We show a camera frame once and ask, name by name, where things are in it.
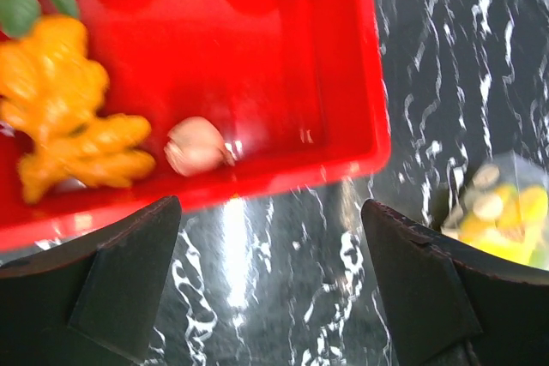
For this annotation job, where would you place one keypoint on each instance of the yellow toy banana bunch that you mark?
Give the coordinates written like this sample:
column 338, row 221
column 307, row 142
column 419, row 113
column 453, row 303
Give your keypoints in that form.
column 506, row 222

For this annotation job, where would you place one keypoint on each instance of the orange toy ginger root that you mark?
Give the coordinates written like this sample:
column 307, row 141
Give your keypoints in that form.
column 51, row 91

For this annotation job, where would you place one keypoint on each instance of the pink toy garlic clove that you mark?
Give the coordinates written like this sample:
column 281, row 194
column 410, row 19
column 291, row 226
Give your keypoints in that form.
column 196, row 146

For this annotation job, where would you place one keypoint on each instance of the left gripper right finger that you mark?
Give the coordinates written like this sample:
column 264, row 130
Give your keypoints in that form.
column 447, row 303

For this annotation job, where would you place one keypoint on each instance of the polka dot zip bag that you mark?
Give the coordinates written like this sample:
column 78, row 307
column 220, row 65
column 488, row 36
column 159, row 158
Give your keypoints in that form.
column 504, row 168

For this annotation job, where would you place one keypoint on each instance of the red plastic tray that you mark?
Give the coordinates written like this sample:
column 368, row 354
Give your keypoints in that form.
column 294, row 86

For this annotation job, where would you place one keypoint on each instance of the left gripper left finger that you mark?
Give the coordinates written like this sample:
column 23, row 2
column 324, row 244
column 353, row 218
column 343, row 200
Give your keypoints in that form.
column 94, row 299

